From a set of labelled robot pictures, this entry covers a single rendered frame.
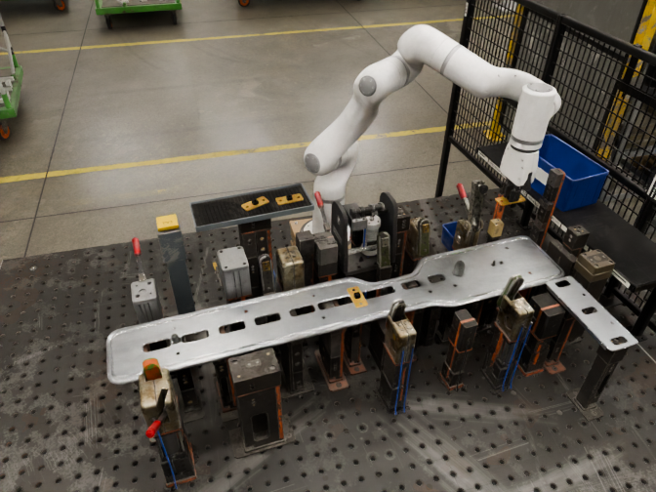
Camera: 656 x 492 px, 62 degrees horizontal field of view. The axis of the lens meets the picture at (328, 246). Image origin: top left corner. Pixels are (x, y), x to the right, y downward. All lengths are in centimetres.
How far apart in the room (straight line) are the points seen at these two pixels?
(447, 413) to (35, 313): 148
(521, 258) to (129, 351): 122
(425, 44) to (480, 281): 72
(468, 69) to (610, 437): 114
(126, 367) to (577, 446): 128
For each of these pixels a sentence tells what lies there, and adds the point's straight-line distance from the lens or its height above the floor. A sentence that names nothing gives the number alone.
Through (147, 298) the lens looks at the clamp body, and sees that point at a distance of 160.
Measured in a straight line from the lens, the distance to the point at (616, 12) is 367.
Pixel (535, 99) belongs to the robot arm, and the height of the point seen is 158.
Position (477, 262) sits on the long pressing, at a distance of 180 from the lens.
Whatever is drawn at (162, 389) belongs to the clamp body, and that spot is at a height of 106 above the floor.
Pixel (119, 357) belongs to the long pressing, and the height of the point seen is 100.
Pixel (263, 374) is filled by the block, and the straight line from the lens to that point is 140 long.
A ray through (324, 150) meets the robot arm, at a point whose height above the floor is 123.
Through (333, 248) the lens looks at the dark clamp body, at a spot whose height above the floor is 107.
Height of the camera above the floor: 213
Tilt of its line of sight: 39 degrees down
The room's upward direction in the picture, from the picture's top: 1 degrees clockwise
